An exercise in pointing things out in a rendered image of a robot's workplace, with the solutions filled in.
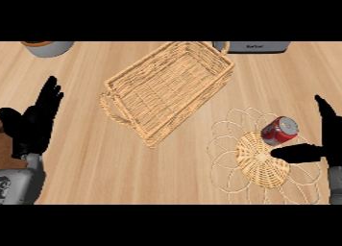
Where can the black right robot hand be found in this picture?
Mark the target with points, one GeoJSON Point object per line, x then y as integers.
{"type": "Point", "coordinates": [336, 141]}

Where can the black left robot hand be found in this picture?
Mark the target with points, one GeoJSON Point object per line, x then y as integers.
{"type": "Point", "coordinates": [31, 125]}

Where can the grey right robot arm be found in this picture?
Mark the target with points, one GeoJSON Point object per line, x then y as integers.
{"type": "Point", "coordinates": [340, 185]}

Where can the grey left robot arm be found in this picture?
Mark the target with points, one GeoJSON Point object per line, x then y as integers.
{"type": "Point", "coordinates": [15, 182]}

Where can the red can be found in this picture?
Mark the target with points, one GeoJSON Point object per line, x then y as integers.
{"type": "Point", "coordinates": [278, 131]}

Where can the round wicker placemat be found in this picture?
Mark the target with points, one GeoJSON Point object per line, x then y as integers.
{"type": "Point", "coordinates": [262, 158]}

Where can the rectangular wicker basket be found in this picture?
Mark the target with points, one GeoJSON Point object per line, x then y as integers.
{"type": "Point", "coordinates": [168, 91]}

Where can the brown wooden board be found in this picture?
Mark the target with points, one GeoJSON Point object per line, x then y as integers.
{"type": "Point", "coordinates": [0, 144]}

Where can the grey round pot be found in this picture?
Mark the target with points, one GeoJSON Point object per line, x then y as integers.
{"type": "Point", "coordinates": [47, 48]}

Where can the grey appliance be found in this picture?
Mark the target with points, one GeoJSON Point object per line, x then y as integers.
{"type": "Point", "coordinates": [255, 47]}

